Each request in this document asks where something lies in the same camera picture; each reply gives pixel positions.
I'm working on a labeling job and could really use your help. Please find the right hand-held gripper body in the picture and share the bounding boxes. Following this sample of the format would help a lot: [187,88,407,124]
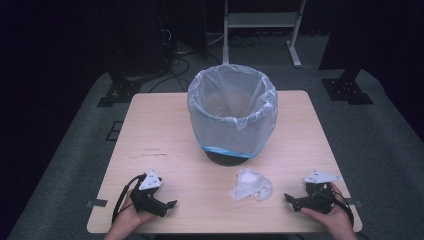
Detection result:
[298,169,342,215]

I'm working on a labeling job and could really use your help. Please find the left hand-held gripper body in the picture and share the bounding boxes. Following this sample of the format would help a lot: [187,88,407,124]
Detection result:
[129,170,169,218]

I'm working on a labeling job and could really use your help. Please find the white tissue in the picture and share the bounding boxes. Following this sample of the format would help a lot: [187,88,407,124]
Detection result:
[228,167,275,203]

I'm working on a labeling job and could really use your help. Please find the trash bin with plastic liner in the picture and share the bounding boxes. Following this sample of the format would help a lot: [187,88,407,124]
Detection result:
[186,63,280,160]

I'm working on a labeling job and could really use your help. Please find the person's left hand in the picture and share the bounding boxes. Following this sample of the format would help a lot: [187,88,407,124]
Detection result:
[103,190,158,240]

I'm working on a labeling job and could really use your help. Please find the person's right hand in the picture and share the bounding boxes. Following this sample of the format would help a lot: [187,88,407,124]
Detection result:
[300,182,358,240]

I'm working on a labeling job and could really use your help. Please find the light wooden table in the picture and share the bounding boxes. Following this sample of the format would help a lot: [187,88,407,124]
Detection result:
[86,89,364,235]

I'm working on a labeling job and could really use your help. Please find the black stand base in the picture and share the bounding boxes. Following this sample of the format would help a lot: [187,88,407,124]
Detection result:
[96,71,145,109]
[320,67,375,106]

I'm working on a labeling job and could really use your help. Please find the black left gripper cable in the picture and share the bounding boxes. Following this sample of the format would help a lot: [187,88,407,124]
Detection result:
[111,173,148,225]

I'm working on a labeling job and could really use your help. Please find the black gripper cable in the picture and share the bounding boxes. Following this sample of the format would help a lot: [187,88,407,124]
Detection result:
[111,173,148,225]
[319,185,356,228]

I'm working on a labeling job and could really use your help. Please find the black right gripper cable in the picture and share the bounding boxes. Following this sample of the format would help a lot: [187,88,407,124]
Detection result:
[319,185,356,228]

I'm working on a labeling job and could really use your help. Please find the grey table bracket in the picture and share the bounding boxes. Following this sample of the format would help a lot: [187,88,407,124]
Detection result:
[344,197,363,208]
[85,198,109,209]

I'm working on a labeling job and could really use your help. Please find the black floor cables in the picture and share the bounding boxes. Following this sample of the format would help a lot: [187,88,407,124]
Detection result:
[147,28,223,94]

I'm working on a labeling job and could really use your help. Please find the white metal stand frame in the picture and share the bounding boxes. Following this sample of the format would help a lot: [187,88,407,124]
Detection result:
[221,0,308,70]

